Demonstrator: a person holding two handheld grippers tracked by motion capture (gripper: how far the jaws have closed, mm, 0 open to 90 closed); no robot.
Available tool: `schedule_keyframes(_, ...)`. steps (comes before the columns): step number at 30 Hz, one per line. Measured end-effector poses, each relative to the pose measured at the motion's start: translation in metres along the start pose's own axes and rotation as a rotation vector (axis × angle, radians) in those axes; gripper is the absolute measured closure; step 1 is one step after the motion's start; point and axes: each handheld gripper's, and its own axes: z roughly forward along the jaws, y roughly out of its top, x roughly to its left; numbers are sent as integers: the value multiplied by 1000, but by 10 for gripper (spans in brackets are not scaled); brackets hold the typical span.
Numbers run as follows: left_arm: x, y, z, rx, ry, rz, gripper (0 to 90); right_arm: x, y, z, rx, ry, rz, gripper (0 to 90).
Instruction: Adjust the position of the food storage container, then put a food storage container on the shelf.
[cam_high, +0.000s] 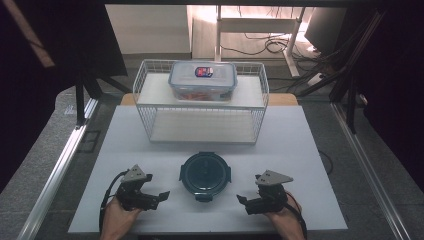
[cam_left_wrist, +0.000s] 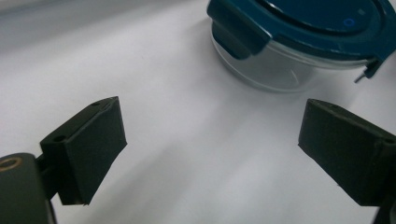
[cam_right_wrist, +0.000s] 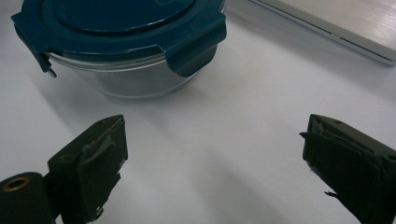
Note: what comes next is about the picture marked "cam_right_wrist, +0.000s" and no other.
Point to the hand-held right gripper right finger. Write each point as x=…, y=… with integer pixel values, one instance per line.
x=351, y=168

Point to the round glass container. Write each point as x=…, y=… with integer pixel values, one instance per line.
x=134, y=81

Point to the dark teal clip lid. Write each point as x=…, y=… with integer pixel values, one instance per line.
x=118, y=28

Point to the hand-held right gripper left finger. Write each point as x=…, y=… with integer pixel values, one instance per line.
x=93, y=165

